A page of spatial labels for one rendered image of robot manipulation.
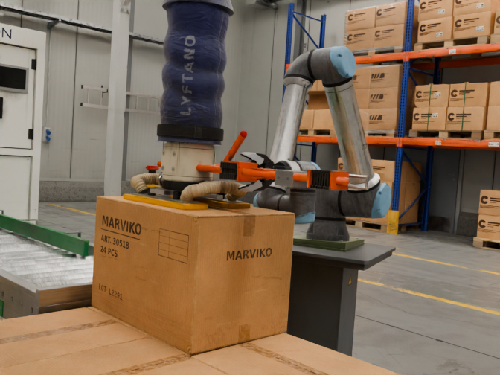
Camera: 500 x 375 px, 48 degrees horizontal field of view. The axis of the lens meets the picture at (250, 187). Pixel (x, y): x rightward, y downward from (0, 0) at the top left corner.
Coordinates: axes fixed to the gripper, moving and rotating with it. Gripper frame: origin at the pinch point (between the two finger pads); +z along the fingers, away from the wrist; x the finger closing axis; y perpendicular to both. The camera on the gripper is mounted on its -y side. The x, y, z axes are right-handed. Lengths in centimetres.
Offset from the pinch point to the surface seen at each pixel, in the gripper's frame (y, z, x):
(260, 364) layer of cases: -21, 8, -53
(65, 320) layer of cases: 45, 33, -53
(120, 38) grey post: 344, -161, 107
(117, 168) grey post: 344, -165, -14
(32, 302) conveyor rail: 68, 35, -52
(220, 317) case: -4.2, 9.3, -43.2
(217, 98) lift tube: 17.6, -3.0, 23.3
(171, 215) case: 9.4, 19.2, -14.2
